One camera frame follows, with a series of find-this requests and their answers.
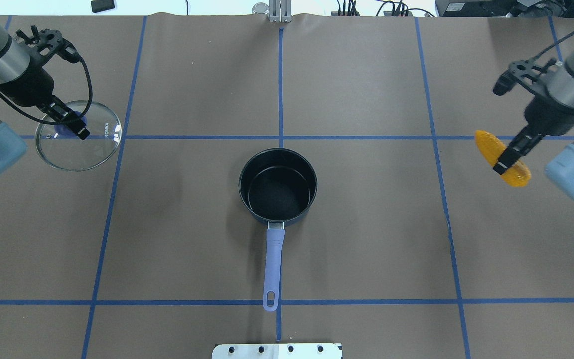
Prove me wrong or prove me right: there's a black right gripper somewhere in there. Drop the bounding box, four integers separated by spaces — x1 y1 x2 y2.
493 98 574 175

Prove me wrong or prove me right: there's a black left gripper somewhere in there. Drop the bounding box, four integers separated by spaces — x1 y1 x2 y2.
0 66 91 140

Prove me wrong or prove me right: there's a glass pot lid blue knob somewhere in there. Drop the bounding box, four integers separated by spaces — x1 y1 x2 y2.
35 100 122 172

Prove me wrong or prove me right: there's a yellow corn cob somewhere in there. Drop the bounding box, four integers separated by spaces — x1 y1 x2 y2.
474 130 531 188

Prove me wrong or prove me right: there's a dark blue saucepan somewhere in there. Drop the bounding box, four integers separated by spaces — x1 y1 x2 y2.
238 148 317 312

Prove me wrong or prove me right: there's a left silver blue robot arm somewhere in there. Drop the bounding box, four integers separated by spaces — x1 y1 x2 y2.
0 22 93 175

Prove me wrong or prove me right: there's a brown paper table mat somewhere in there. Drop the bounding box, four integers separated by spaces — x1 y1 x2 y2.
0 13 574 359

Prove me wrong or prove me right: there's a small black square pad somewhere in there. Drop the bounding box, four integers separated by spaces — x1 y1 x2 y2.
90 0 116 14

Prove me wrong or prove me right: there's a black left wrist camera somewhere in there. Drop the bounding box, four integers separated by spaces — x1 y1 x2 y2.
14 27 79 64

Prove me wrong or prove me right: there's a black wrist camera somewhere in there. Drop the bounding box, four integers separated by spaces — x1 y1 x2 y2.
492 59 557 96
14 27 79 64

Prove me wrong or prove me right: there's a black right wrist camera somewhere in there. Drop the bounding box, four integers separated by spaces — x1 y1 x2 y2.
492 59 557 96

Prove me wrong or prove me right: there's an aluminium frame post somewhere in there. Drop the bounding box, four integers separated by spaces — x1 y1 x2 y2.
267 0 293 23

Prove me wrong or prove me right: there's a white camera mast with base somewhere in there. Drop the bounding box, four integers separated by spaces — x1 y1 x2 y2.
211 343 344 359

